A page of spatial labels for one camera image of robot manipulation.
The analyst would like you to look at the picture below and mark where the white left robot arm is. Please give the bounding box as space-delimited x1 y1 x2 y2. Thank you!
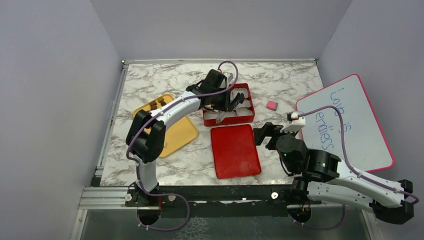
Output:
125 69 245 206

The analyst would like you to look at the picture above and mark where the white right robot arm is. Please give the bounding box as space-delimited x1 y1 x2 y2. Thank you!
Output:
253 122 414 225

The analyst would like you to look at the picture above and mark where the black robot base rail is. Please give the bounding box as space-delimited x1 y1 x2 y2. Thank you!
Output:
124 184 320 218

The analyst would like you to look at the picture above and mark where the yellow plastic tray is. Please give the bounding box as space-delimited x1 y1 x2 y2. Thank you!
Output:
132 94 199 158

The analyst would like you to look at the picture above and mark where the pink whiteboard eraser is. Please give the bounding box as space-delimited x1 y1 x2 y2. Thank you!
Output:
266 101 278 112

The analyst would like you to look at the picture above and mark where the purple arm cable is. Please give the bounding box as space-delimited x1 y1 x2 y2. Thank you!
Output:
125 60 239 160
293 105 420 205

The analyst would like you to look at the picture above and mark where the pink framed whiteboard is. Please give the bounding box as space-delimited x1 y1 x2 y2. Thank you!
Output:
296 74 396 172

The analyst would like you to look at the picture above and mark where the red box lid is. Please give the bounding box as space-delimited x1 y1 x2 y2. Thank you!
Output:
210 124 262 180

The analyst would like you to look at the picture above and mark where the red chocolate box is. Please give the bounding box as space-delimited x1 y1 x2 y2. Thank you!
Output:
202 83 255 127

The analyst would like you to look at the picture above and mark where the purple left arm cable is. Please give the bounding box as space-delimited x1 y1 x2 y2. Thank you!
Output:
125 60 239 160

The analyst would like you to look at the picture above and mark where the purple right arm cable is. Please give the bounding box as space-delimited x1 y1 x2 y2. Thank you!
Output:
293 105 420 205

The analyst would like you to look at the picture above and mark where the white paper cup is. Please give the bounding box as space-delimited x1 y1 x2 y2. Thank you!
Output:
203 111 219 120
223 111 237 118
236 108 253 116
236 99 252 109
231 88 249 99

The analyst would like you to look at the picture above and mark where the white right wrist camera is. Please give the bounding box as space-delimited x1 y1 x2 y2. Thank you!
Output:
280 111 306 134

